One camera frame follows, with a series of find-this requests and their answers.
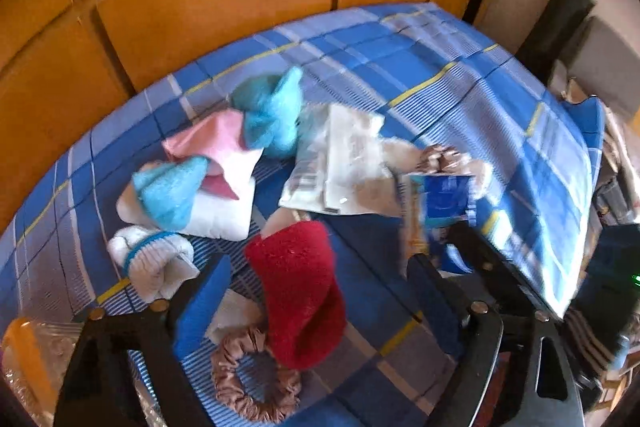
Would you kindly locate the white printed packet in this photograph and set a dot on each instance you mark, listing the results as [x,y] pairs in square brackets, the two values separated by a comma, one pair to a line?
[350,147]
[305,172]

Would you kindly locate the red fuzzy sock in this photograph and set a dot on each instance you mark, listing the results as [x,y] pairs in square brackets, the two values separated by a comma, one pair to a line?
[300,297]

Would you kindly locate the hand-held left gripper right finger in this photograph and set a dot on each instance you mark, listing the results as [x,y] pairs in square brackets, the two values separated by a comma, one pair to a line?
[437,307]

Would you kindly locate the blue plush bear pink shirt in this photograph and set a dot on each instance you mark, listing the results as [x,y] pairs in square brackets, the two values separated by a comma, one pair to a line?
[270,112]

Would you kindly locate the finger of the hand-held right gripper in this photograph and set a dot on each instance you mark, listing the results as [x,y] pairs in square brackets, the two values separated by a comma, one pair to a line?
[492,269]

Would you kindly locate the orange plastic object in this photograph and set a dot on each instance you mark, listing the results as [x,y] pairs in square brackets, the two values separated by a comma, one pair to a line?
[25,347]

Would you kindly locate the white folded pad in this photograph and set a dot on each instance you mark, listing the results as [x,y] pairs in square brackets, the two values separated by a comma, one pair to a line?
[225,217]

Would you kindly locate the brown satin scrunchie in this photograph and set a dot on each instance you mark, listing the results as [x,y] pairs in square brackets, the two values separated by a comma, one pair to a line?
[225,357]

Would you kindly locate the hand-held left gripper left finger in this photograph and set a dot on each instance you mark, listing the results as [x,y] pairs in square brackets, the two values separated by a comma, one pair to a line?
[200,307]

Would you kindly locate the black chair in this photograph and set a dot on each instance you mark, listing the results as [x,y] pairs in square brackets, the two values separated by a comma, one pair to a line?
[565,22]

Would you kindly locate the blue packet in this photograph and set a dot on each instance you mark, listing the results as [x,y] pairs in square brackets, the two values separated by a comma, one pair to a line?
[440,202]

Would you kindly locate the white sock blue stripe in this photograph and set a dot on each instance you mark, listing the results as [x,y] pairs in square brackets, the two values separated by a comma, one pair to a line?
[150,267]

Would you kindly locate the dark striped cloth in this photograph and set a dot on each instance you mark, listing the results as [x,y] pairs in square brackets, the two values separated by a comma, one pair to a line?
[592,337]

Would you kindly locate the blue plaid bed sheet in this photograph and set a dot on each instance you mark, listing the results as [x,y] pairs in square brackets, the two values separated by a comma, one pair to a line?
[450,82]

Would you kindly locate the grey chair back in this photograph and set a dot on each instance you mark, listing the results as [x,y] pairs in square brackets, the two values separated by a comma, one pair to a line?
[605,57]

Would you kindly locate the small white cloth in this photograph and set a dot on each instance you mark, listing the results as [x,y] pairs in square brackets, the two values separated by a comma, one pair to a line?
[240,312]

